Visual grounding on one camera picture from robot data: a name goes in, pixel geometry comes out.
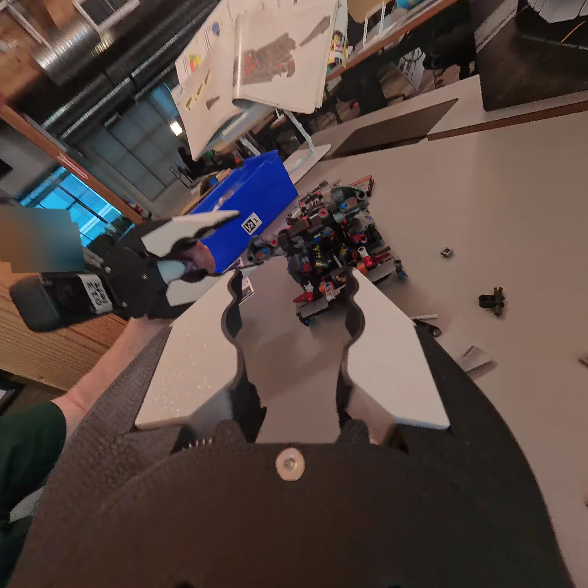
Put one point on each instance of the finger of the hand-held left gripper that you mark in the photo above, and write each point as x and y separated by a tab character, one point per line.
183	289
179	229

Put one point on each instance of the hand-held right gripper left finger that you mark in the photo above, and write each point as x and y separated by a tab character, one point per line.
193	367

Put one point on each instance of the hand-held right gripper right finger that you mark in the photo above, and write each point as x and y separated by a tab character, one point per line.
390	367

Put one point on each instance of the grey lego car model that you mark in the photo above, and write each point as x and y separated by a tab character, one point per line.
330	248

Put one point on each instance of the person's left forearm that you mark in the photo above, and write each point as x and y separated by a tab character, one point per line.
105	367

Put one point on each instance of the scattered loose lego pieces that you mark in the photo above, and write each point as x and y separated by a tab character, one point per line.
491	299

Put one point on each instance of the lego set box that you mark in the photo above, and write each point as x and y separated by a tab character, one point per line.
528	69

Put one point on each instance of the person's left hand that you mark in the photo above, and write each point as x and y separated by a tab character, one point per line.
200	257

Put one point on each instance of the blue bin with square tag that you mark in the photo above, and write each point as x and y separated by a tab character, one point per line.
257	197

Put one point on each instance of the white book stand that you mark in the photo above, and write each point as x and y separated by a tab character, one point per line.
305	160

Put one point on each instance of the open instruction booklet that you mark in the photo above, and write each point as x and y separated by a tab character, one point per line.
275	55

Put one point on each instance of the dark table hatch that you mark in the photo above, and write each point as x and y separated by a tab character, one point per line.
395	128

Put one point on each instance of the yellow printed booklet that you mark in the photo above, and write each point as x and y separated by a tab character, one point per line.
337	46

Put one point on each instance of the black office chair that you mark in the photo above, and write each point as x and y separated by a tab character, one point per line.
441	46

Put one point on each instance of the silver ventilation duct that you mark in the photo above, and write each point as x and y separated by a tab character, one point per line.
69	55

